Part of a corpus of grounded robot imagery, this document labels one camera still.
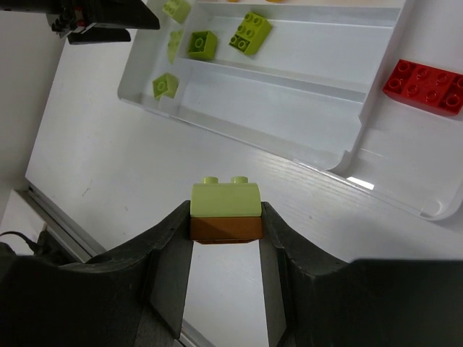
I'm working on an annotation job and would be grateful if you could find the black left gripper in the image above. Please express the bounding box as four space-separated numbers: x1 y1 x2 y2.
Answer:
1 0 160 45

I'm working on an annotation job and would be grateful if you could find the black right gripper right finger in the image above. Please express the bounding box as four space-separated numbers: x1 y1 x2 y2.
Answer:
259 203 462 346

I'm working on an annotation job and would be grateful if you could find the light green square lego half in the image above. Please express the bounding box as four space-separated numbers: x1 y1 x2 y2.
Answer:
167 29 184 64

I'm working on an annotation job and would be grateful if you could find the long light green lego brick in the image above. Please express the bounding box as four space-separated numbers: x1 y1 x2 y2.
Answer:
190 176 263 244

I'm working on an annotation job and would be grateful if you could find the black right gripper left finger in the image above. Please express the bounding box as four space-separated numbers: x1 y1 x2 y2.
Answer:
0 200 194 347

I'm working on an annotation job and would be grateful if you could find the light green square lego brick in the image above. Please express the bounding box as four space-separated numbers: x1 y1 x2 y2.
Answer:
162 0 191 24

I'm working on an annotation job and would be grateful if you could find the small light green lego brick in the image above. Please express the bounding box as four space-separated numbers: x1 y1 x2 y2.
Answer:
152 72 179 100

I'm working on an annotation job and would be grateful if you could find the red green lego cluster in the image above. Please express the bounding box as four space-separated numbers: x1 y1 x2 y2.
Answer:
383 59 462 116

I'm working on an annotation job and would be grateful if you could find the white divided sorting tray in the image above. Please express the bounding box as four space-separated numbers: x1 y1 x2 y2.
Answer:
118 1 462 220

